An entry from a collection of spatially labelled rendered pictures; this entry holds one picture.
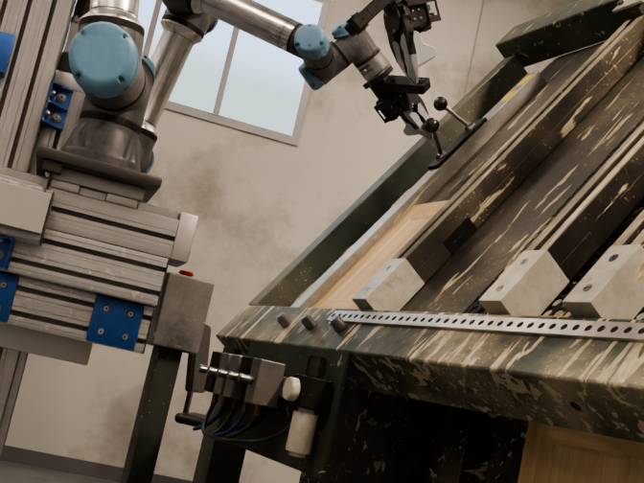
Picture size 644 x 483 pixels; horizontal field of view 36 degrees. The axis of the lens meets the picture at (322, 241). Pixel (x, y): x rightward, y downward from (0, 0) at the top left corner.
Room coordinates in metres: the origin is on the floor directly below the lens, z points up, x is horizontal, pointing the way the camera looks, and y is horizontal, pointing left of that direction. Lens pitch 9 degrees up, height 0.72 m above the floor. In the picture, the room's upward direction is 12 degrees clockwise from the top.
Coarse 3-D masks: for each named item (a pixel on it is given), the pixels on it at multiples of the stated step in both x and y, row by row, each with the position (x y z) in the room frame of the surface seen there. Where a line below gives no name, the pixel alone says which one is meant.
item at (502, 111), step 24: (504, 96) 2.55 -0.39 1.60; (528, 96) 2.52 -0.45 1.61; (504, 120) 2.50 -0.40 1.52; (480, 144) 2.48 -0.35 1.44; (456, 168) 2.45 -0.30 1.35; (408, 192) 2.44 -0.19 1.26; (432, 192) 2.43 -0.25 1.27; (384, 216) 2.42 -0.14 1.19; (360, 240) 2.40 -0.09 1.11; (336, 264) 2.37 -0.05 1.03; (312, 288) 2.35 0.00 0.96
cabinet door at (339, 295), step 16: (416, 208) 2.37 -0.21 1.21; (432, 208) 2.29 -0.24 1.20; (400, 224) 2.36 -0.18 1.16; (416, 224) 2.29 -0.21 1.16; (384, 240) 2.35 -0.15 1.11; (400, 240) 2.28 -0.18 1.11; (368, 256) 2.33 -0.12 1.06; (384, 256) 2.26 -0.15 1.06; (352, 272) 2.32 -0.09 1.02; (368, 272) 2.25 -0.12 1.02; (336, 288) 2.30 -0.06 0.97; (352, 288) 2.24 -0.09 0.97; (320, 304) 2.29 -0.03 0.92; (336, 304) 2.22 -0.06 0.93; (352, 304) 2.15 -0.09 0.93
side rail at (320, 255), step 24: (504, 72) 2.77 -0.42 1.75; (480, 96) 2.74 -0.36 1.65; (456, 120) 2.72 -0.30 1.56; (432, 144) 2.69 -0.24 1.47; (408, 168) 2.67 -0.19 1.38; (384, 192) 2.65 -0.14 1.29; (360, 216) 2.62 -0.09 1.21; (336, 240) 2.60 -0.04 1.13; (288, 264) 2.61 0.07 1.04; (312, 264) 2.58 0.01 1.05; (264, 288) 2.58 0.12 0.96; (288, 288) 2.56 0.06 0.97
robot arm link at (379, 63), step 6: (378, 54) 2.32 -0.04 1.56; (372, 60) 2.31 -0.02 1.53; (378, 60) 2.32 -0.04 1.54; (384, 60) 2.33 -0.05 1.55; (360, 66) 2.38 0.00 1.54; (366, 66) 2.32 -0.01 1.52; (372, 66) 2.32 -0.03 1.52; (378, 66) 2.32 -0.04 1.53; (384, 66) 2.33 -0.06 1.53; (360, 72) 2.35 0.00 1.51; (366, 72) 2.33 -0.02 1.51; (372, 72) 2.33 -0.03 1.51; (378, 72) 2.33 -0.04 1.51; (366, 78) 2.35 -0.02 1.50; (372, 78) 2.34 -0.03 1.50
